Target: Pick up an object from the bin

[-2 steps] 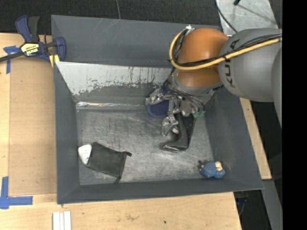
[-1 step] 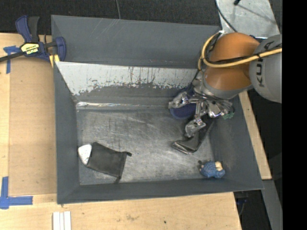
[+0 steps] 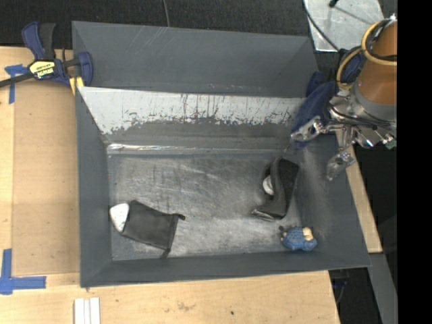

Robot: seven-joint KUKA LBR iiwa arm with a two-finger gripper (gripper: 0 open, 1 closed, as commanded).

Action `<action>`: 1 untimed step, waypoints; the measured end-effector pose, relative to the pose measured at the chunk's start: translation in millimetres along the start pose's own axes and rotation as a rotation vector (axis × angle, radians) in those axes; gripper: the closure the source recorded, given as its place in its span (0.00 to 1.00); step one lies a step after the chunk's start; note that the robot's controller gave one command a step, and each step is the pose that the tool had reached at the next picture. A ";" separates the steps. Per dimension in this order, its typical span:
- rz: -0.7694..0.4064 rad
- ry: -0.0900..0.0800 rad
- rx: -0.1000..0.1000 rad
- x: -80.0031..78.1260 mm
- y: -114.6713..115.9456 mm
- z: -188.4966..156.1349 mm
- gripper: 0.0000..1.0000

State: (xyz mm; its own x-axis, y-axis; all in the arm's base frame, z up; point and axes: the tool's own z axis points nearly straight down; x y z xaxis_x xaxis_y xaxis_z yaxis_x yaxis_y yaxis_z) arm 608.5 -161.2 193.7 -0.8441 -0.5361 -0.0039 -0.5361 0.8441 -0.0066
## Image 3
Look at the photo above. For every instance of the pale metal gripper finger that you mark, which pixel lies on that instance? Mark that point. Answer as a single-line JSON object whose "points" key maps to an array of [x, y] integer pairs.
{"points": [[308, 129], [339, 163]]}

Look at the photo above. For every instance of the blue toy animal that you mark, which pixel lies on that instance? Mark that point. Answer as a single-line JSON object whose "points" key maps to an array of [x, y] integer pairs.
{"points": [[298, 239]]}

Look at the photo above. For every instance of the grey metal bin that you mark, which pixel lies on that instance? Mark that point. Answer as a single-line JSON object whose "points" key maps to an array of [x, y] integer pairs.
{"points": [[202, 181]]}

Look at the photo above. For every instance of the white rounded object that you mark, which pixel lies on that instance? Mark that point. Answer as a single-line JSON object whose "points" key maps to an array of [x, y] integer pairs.
{"points": [[268, 185], [119, 216]]}

